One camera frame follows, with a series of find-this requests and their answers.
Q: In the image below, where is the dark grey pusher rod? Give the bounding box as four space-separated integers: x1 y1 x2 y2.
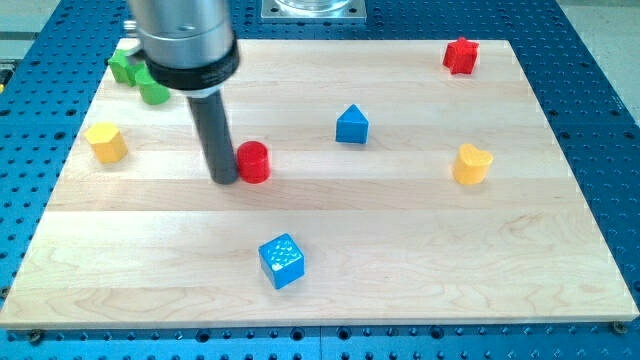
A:
188 91 238 185

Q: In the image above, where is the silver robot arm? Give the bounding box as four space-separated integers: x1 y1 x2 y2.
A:
128 0 240 185

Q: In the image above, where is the green star block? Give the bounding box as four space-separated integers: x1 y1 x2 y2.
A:
107 49 145 87

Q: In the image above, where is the red star block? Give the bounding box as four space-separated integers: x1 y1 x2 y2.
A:
442 37 479 75

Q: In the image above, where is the green cylinder block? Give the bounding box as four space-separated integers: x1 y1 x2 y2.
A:
135 68 170 105

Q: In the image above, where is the red cylinder block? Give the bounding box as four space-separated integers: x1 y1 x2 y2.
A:
237 141 271 184

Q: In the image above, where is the yellow hexagon block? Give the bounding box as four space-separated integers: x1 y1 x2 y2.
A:
84 122 128 163

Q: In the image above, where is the blue triangle block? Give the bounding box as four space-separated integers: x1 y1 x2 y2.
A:
335 104 369 144

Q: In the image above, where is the blue cube block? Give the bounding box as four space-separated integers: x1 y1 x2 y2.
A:
258 233 305 289

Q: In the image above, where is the wooden board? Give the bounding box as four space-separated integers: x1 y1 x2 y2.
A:
1 40 638 329

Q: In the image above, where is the yellow heart block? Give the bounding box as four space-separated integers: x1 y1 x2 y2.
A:
452 143 494 185

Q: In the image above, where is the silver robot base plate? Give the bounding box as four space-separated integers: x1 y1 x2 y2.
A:
260 0 367 23

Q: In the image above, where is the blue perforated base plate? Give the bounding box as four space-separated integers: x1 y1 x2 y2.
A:
1 1 639 359

